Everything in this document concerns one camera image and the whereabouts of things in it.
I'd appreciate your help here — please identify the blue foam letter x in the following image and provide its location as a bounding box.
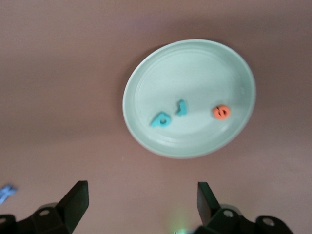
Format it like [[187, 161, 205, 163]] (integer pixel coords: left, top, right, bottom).
[[0, 184, 18, 204]]

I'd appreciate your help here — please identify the pale green round plate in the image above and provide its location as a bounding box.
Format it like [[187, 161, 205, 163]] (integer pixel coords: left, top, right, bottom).
[[122, 39, 256, 159]]

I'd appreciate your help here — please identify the orange foam letter e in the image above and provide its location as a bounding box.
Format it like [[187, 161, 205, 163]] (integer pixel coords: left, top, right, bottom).
[[211, 105, 231, 121]]

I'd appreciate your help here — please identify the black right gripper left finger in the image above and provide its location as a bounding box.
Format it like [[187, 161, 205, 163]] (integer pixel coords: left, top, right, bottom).
[[0, 180, 89, 234]]

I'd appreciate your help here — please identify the teal foam letter r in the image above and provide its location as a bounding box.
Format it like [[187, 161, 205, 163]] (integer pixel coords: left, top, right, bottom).
[[174, 99, 188, 117]]

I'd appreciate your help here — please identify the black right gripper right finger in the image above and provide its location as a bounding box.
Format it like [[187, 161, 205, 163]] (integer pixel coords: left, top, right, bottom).
[[192, 182, 294, 234]]

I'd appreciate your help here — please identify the teal foam letter p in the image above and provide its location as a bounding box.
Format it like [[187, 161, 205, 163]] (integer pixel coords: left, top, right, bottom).
[[150, 111, 171, 128]]

